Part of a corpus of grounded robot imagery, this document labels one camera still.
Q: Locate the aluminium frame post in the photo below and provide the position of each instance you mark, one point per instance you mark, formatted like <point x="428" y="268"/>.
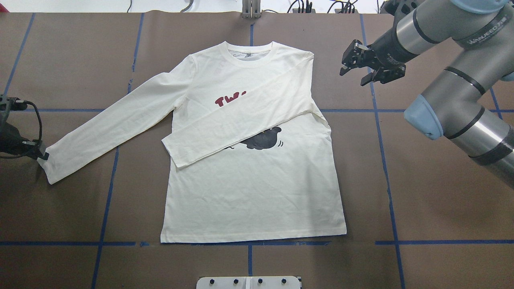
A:
<point x="251" y="9"/>

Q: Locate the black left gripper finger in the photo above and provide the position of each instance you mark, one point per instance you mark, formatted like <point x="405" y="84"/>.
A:
<point x="43" y="156"/>

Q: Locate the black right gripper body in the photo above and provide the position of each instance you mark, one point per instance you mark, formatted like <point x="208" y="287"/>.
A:
<point x="386" y="48"/>

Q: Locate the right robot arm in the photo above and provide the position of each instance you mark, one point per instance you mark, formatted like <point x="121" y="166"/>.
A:
<point x="448" y="106"/>

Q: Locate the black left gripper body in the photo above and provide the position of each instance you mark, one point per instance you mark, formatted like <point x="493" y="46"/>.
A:
<point x="12" y="141"/>

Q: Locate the cream long-sleeve cat shirt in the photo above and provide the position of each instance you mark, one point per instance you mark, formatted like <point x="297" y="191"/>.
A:
<point x="251" y="153"/>

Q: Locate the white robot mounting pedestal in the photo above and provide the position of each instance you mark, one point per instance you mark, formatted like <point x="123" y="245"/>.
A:
<point x="250" y="282"/>

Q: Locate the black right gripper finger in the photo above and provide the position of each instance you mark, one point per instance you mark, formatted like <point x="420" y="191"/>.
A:
<point x="345" y="69"/>
<point x="370" y="77"/>

